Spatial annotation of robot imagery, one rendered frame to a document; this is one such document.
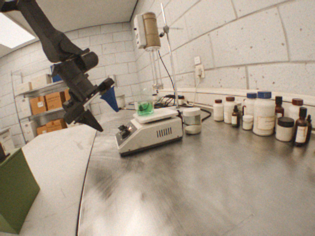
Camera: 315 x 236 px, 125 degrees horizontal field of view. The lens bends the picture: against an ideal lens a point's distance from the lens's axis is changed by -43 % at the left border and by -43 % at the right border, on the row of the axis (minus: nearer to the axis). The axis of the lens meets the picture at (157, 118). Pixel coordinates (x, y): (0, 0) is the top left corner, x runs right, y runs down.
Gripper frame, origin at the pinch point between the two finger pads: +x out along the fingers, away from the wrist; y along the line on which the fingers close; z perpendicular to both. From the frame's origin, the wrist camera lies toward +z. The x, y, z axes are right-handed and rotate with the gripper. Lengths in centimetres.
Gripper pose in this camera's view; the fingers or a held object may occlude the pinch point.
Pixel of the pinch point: (102, 111)
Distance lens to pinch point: 41.4
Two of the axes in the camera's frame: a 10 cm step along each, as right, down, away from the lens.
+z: -7.7, 3.5, 5.4
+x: 5.8, 7.3, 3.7
